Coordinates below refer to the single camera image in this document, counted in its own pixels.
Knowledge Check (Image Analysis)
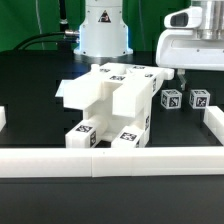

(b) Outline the white right fence wall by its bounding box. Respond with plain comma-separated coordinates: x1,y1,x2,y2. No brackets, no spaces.
203,106,224,146

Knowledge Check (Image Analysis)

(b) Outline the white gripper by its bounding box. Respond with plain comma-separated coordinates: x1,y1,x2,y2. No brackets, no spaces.
156,29,224,91

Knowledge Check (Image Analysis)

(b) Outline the white chair seat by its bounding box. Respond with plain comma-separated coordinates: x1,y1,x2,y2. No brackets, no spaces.
83,97,151,148

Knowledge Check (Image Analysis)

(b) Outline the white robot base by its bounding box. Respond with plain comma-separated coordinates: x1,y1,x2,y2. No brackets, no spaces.
74,0,133,59

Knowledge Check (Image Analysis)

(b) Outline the white fence wall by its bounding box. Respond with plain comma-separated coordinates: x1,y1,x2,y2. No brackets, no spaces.
203,106,224,146
0,146,224,178

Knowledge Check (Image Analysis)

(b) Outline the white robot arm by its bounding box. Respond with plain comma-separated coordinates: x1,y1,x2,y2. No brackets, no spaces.
156,0,224,89

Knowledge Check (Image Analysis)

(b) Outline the white left fence stub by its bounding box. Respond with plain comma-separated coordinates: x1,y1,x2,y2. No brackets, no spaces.
0,106,6,132

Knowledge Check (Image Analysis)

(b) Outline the white front fence wall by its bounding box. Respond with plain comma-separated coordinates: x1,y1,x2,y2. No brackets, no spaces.
0,146,224,178

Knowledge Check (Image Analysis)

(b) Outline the white chair back frame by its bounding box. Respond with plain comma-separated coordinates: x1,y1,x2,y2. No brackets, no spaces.
63,63,174,118

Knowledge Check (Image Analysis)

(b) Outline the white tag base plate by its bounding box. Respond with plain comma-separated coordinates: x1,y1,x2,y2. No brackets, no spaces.
55,80,66,97

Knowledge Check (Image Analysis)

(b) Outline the black cable bundle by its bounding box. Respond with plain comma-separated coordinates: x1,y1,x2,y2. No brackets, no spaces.
13,29,81,52

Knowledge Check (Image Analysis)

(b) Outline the white tagged cube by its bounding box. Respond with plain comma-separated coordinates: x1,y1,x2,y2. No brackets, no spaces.
189,89,210,109
161,89,182,109

